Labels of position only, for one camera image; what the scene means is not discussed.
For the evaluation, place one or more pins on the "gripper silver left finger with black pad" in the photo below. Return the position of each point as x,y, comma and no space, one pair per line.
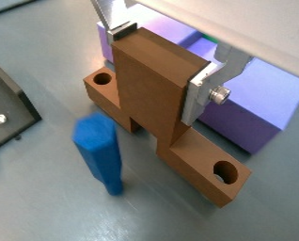
112,13

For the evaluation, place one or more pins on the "brown T-shaped block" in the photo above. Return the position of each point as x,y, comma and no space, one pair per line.
141,94

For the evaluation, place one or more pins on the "green U-shaped block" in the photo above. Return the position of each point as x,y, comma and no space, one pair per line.
209,38

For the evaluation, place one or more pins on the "purple base board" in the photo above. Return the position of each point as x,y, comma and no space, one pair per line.
260,27

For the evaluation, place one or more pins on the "blue hexagonal peg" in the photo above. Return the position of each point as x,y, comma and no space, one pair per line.
95,138

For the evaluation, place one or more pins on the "black U-channel bracket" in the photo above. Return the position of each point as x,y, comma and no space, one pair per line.
17,113

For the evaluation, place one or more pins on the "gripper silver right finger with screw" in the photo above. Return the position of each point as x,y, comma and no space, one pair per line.
205,86

